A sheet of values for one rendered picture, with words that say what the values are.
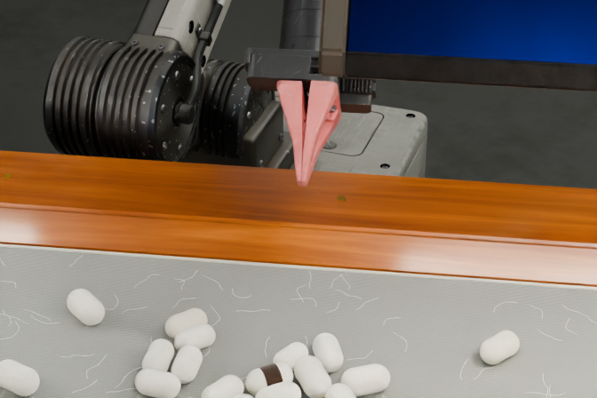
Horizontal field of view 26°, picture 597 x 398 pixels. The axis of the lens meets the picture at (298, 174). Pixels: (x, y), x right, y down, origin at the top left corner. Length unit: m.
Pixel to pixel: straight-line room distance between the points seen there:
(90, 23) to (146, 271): 2.33
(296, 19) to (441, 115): 1.90
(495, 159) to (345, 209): 1.65
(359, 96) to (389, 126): 0.81
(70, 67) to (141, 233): 0.28
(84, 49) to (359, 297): 0.45
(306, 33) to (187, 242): 0.21
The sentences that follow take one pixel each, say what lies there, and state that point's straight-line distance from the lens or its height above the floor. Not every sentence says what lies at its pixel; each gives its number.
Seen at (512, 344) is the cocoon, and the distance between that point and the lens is 0.99.
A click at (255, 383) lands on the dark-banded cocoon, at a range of 0.94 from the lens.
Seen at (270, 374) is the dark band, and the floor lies 0.76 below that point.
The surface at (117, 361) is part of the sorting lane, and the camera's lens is 1.00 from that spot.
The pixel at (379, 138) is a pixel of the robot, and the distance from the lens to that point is 1.83.
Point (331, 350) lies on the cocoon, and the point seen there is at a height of 0.76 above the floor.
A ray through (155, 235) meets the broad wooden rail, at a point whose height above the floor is 0.75.
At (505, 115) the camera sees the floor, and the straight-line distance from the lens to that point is 2.94.
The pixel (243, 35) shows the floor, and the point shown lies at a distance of 3.28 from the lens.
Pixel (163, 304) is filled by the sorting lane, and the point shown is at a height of 0.74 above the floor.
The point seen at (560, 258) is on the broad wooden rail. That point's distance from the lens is 1.09.
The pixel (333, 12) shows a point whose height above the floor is 1.08.
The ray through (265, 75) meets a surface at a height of 0.91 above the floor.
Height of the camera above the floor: 1.36
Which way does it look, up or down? 31 degrees down
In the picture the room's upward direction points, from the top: straight up
